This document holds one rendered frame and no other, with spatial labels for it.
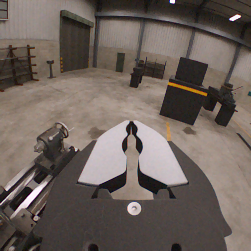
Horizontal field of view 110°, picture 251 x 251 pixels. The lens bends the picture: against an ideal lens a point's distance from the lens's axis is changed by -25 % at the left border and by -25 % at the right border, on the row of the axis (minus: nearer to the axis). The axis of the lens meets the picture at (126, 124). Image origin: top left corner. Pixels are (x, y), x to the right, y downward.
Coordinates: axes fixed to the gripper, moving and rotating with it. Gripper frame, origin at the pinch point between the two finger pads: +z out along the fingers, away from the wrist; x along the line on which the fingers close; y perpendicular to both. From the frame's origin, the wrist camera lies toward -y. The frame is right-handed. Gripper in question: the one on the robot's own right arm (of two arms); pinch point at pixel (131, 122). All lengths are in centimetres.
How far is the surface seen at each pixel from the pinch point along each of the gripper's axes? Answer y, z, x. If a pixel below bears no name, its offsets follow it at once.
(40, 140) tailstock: 37, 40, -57
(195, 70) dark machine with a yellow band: 16, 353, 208
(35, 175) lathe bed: 64, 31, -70
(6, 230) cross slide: 54, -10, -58
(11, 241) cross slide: 54, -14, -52
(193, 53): -101, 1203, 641
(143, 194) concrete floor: 161, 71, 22
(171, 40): -204, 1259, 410
